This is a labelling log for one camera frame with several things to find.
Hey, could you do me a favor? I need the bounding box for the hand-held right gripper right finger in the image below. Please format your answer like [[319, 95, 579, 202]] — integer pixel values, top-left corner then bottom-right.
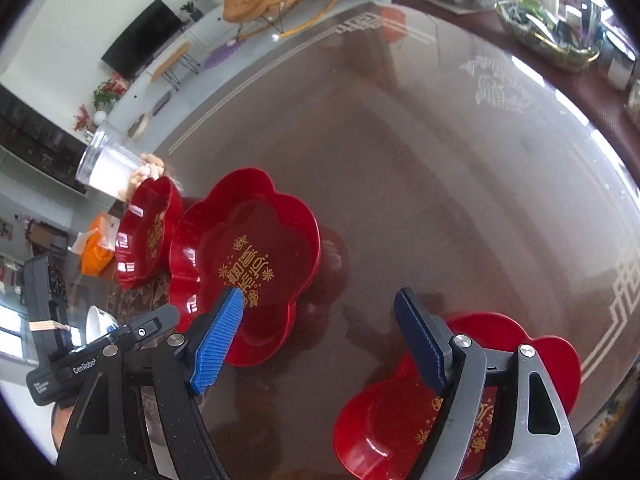
[[394, 287, 582, 480]]

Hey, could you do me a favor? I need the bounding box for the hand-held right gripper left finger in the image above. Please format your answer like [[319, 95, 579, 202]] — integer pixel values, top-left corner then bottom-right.
[[56, 287, 245, 480]]

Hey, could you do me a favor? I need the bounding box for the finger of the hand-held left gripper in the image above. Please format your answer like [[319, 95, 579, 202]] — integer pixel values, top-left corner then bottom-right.
[[117, 304, 181, 350]]

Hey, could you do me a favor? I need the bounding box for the white bowl with blue pattern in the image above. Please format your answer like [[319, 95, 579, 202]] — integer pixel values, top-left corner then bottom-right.
[[86, 305, 121, 346]]

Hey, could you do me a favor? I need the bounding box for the small red flower-shaped plate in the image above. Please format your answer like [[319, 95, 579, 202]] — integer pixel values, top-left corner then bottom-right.
[[115, 176, 183, 290]]

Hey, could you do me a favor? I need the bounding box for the large red flower-shaped plate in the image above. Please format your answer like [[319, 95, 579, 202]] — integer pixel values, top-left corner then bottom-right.
[[169, 167, 322, 367]]

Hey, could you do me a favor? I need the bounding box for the orange tissue pack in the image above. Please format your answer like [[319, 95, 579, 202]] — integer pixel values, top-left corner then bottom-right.
[[70, 212, 121, 277]]

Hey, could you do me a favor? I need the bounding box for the clear plastic jar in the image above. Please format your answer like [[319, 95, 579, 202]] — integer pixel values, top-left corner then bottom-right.
[[75, 122, 166, 201]]

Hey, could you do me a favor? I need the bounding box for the pile of finger biscuits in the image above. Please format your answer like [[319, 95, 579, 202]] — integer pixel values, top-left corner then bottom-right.
[[127, 152, 166, 196]]

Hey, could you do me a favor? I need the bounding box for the dark display cabinet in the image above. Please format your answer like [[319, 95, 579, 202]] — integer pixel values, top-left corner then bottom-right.
[[0, 85, 96, 196]]

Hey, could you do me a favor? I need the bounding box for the red flower bouquet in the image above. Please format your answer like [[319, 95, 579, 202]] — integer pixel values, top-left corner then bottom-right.
[[72, 105, 96, 133]]

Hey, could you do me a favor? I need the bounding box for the leafy green potted plant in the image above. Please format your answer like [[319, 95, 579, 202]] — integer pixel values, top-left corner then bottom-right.
[[92, 80, 118, 111]]

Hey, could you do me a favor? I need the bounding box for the white television cabinet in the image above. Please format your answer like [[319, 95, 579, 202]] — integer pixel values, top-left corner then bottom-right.
[[85, 7, 236, 141]]

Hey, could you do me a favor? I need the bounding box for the wooden bench with metal legs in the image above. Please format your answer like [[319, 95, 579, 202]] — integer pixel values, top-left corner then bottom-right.
[[150, 41, 196, 92]]

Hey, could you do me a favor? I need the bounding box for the purple round mat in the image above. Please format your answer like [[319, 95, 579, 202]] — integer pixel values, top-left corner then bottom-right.
[[202, 40, 243, 71]]

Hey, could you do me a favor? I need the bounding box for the black television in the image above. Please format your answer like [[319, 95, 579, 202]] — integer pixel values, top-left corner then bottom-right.
[[101, 0, 183, 81]]

